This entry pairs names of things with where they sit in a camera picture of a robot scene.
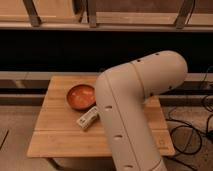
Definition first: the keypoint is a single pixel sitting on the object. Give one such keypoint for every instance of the red-brown bowl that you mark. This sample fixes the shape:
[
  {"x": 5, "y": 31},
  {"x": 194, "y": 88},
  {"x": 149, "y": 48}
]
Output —
[{"x": 81, "y": 97}]

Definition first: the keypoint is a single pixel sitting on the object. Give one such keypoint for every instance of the left metal shelf bracket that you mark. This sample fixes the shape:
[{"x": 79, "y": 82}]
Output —
[{"x": 35, "y": 20}]

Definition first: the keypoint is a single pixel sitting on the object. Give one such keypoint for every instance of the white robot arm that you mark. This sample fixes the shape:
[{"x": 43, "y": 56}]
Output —
[{"x": 120, "y": 93}]

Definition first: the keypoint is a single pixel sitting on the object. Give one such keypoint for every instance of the right metal shelf bracket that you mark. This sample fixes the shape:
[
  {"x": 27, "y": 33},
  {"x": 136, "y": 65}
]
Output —
[{"x": 184, "y": 13}]

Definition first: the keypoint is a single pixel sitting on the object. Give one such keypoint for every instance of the metal shelf bracket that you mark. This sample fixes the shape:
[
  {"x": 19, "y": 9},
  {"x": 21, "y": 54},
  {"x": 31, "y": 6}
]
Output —
[
  {"x": 35, "y": 20},
  {"x": 91, "y": 13},
  {"x": 184, "y": 13}
]

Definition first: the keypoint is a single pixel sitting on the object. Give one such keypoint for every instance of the small white box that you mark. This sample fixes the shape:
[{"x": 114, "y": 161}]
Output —
[{"x": 88, "y": 118}]

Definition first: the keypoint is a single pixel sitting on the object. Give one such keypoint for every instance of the middle metal shelf bracket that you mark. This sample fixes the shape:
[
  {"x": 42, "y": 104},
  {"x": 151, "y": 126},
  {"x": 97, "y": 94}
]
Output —
[{"x": 91, "y": 13}]

